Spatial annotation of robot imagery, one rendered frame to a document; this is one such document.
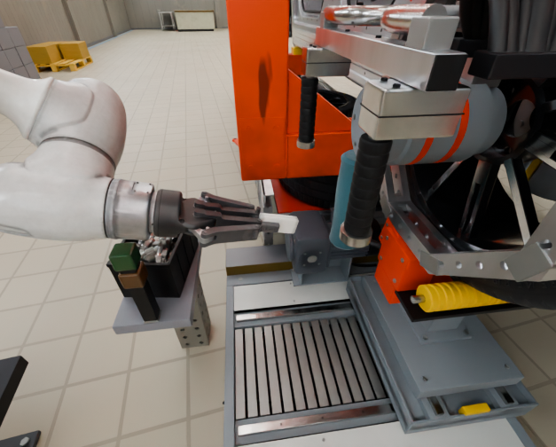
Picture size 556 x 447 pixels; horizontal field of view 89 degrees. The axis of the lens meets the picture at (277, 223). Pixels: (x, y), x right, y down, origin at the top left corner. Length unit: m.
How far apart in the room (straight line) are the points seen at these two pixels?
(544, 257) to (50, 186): 0.62
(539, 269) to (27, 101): 0.71
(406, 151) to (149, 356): 1.07
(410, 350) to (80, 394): 1.06
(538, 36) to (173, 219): 0.44
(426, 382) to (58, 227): 0.88
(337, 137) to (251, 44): 0.38
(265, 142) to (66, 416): 1.06
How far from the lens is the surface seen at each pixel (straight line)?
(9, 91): 0.56
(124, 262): 0.58
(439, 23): 0.32
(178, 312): 0.72
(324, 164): 1.04
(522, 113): 0.79
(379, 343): 1.02
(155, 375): 1.18
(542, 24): 0.36
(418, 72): 0.32
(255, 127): 0.94
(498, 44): 0.34
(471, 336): 1.07
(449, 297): 0.70
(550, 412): 1.37
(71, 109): 0.53
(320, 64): 0.63
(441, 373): 0.97
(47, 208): 0.45
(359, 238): 0.39
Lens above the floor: 1.01
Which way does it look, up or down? 37 degrees down
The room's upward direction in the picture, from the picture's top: straight up
